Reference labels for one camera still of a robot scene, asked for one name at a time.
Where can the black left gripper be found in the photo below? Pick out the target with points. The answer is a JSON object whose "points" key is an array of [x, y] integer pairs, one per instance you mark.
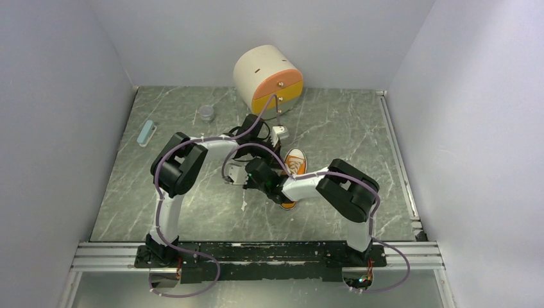
{"points": [[271, 159]]}

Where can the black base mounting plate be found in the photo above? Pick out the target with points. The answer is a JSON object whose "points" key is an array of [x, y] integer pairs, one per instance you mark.
{"points": [[197, 262]]}

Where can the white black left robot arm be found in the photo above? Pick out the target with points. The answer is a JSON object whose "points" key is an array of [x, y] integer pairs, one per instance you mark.
{"points": [[176, 168]]}

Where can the round cream drawer cabinet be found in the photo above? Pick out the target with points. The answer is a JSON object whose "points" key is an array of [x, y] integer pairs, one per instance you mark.
{"points": [[265, 79]]}

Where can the light blue eraser block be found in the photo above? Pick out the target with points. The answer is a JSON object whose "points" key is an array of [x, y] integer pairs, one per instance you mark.
{"points": [[147, 132]]}

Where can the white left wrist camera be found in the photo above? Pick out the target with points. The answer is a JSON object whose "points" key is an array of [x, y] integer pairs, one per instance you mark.
{"points": [[278, 133]]}

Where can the orange canvas sneaker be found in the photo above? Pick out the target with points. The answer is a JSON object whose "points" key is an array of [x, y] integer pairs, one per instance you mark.
{"points": [[296, 161]]}

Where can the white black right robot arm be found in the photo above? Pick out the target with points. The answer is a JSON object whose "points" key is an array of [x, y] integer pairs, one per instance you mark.
{"points": [[348, 190]]}

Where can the aluminium rail frame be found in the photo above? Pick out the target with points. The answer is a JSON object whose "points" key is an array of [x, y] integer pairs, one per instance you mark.
{"points": [[406, 256]]}

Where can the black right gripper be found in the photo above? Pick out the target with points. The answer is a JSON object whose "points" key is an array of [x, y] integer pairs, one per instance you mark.
{"points": [[248, 185]]}

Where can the small clear round jar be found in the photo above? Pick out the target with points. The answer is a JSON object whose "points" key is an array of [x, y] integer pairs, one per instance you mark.
{"points": [[206, 113]]}

